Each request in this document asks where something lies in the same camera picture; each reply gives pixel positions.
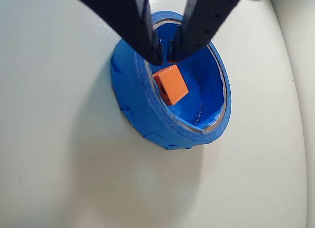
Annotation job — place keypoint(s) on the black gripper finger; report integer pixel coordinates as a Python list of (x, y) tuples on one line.
[(123, 18), (204, 21)]

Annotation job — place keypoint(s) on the orange cube block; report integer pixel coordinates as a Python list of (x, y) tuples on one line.
[(173, 85)]

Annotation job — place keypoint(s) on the blue tape roll bin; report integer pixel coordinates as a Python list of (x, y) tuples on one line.
[(137, 95)]

